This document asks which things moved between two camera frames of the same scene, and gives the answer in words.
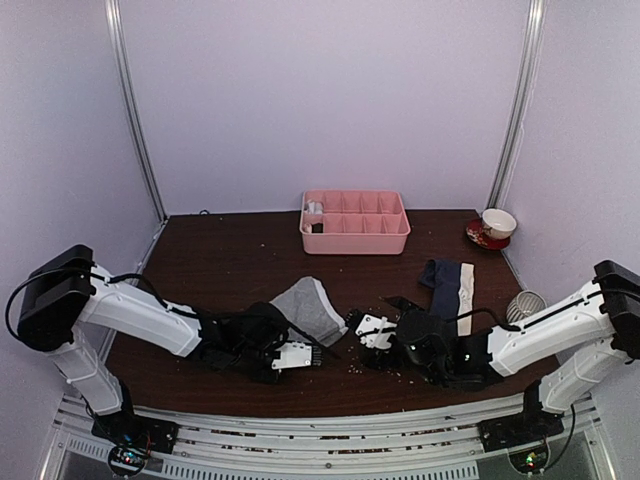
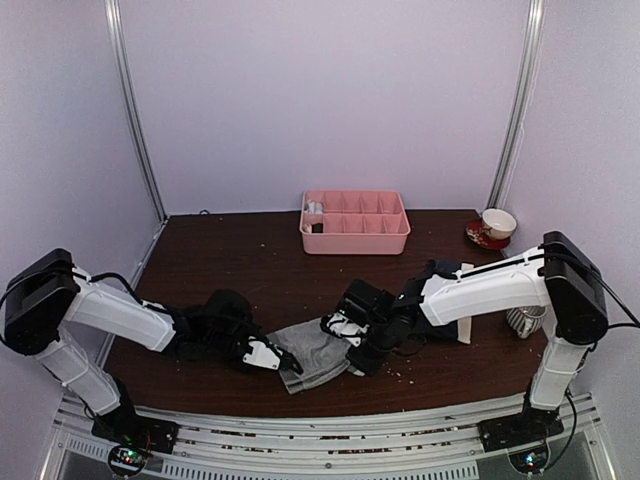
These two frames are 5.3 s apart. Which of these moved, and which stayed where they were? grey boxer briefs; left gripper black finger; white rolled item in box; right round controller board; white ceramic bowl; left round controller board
Moved: left gripper black finger; grey boxer briefs
Stayed: white ceramic bowl; left round controller board; right round controller board; white rolled item in box
